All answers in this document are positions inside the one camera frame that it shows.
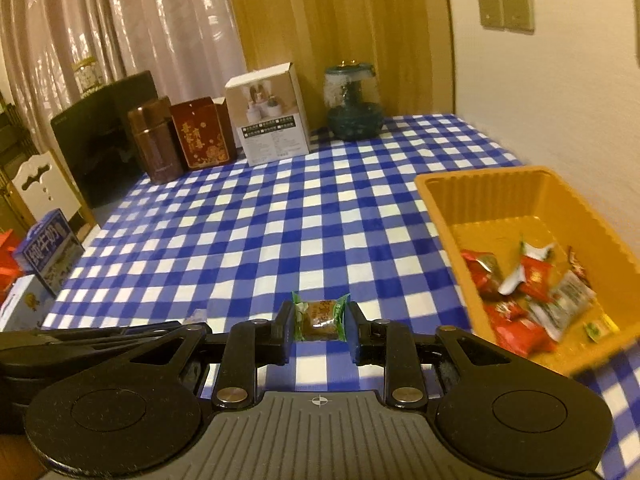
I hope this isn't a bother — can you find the red gold printed box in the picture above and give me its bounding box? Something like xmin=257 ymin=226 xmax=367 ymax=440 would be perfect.
xmin=169 ymin=96 xmax=237 ymax=170

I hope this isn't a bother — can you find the silver white snack packet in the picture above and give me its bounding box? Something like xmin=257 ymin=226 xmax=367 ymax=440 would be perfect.
xmin=519 ymin=241 xmax=557 ymax=262

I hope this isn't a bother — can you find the small red candy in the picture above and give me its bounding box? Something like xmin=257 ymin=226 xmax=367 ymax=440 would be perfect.
xmin=482 ymin=297 xmax=528 ymax=322

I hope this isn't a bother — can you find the red gold snack packet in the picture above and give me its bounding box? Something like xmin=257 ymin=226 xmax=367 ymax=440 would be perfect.
xmin=460 ymin=249 xmax=503 ymax=293
xmin=520 ymin=256 xmax=556 ymax=303

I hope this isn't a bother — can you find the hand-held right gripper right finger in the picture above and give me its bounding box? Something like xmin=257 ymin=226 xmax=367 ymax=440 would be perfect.
xmin=346 ymin=302 xmax=506 ymax=411

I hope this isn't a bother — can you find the small lidded jar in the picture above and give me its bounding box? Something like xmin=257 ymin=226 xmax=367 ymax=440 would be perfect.
xmin=72 ymin=57 xmax=104 ymax=95

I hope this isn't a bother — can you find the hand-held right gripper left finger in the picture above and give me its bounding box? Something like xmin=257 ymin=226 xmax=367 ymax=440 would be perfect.
xmin=120 ymin=301 xmax=297 ymax=411

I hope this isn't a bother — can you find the green cake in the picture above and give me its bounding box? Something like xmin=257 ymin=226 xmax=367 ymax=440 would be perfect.
xmin=291 ymin=292 xmax=351 ymax=343

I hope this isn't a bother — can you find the brown metal canister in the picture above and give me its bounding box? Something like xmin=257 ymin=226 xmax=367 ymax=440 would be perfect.
xmin=126 ymin=96 xmax=185 ymax=184

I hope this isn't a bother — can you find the orange plastic tray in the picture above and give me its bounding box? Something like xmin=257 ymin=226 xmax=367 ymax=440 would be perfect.
xmin=414 ymin=166 xmax=640 ymax=377

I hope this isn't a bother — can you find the blue milk carton box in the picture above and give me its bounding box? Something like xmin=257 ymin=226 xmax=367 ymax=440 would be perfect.
xmin=14 ymin=208 xmax=85 ymax=297

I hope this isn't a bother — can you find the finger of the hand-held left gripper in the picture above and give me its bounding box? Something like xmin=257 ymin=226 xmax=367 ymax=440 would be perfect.
xmin=0 ymin=332 xmax=127 ymax=369
xmin=35 ymin=320 xmax=184 ymax=344

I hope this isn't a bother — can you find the red bag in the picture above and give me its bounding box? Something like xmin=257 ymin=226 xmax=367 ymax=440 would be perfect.
xmin=0 ymin=230 xmax=26 ymax=306

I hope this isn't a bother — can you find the beige wall socket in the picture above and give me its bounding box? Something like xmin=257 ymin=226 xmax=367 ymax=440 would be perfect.
xmin=501 ymin=0 xmax=534 ymax=33
xmin=477 ymin=0 xmax=505 ymax=28

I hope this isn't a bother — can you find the blue white checked tablecloth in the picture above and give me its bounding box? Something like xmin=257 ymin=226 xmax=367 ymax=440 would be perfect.
xmin=42 ymin=114 xmax=640 ymax=476

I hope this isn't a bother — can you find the large red snack packet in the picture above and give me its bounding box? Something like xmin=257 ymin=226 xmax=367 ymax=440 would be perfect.
xmin=492 ymin=317 xmax=558 ymax=358

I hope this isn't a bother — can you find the dark wooden shelf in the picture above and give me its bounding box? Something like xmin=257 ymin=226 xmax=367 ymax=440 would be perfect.
xmin=0 ymin=92 xmax=38 ymax=231

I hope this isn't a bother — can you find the grey white snack packet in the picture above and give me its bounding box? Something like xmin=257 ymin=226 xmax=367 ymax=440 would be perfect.
xmin=530 ymin=270 xmax=598 ymax=341

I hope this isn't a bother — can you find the white blue cardboard box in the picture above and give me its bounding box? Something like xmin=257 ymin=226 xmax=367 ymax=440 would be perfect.
xmin=0 ymin=275 xmax=56 ymax=333

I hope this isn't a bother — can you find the wood grain panel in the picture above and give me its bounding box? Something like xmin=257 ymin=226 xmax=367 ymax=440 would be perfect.
xmin=223 ymin=0 xmax=458 ymax=116

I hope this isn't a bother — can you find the round glass jar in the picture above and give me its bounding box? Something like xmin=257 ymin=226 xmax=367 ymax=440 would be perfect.
xmin=324 ymin=60 xmax=386 ymax=141

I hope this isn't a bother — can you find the white wooden chair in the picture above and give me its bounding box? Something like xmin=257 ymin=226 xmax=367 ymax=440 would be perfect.
xmin=11 ymin=151 xmax=83 ymax=223

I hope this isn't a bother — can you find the white cardboard product box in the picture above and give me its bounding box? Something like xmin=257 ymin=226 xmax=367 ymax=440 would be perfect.
xmin=223 ymin=62 xmax=311 ymax=165

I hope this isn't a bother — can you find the sheer pink curtain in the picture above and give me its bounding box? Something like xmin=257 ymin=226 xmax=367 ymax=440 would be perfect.
xmin=0 ymin=0 xmax=248 ymax=161

